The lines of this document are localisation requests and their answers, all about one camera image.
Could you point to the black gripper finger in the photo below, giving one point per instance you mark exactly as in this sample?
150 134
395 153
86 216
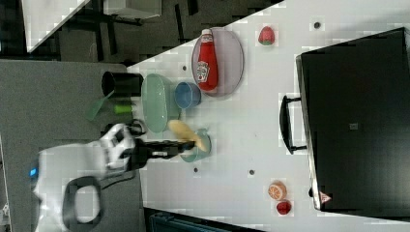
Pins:
170 154
170 145

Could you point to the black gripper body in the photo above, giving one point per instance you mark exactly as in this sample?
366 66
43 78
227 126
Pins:
143 151

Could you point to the yellow peeled toy banana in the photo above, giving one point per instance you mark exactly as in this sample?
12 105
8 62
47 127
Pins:
184 133

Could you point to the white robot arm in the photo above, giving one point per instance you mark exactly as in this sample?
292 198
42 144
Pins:
67 179

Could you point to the green mug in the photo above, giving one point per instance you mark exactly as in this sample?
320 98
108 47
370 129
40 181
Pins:
197 154

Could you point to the green perforated colander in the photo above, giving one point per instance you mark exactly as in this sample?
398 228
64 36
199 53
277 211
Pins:
158 102

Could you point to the blue bowl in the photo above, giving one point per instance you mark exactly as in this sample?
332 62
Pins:
187 95

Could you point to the green spatula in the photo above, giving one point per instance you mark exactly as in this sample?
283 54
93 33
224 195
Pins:
95 108

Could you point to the black cylindrical cup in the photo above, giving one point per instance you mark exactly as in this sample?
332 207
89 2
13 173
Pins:
122 84

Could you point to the red ketchup bottle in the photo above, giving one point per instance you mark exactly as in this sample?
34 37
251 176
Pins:
207 64

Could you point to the toy orange half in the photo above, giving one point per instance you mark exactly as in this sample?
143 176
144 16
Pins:
277 190

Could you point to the grey round plate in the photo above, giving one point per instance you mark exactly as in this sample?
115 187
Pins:
230 59

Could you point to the small red toy fruit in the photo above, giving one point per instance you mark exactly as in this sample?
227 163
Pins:
284 207

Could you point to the toy strawberry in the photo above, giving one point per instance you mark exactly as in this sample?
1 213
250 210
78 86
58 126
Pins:
267 36

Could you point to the black toaster oven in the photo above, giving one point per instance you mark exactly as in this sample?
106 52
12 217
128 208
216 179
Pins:
355 106

